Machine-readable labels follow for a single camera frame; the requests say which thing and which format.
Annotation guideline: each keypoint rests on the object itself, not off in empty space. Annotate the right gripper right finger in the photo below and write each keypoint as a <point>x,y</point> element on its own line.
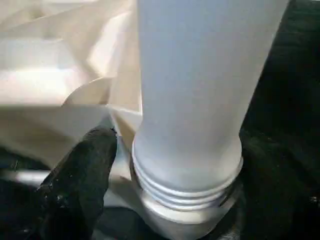
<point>280,200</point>

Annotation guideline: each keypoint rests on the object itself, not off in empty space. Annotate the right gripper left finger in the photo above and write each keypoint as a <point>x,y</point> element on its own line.
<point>75,185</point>

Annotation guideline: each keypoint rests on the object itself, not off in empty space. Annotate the white plastic table top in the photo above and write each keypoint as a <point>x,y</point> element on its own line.
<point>50,75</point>

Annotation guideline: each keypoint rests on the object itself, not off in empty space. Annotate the white plastic table leg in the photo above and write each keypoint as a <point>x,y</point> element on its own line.
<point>200,75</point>

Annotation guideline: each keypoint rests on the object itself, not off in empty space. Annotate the black work mat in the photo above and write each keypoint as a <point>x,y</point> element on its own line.
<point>295,75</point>

